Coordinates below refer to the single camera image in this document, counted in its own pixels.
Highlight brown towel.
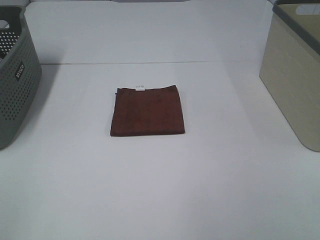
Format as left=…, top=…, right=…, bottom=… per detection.
left=110, top=85, right=186, bottom=137

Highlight beige plastic basket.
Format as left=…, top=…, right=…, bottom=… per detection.
left=259, top=0, right=320, bottom=152

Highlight grey perforated plastic basket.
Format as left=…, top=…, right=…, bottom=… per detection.
left=0, top=5, right=42, bottom=149

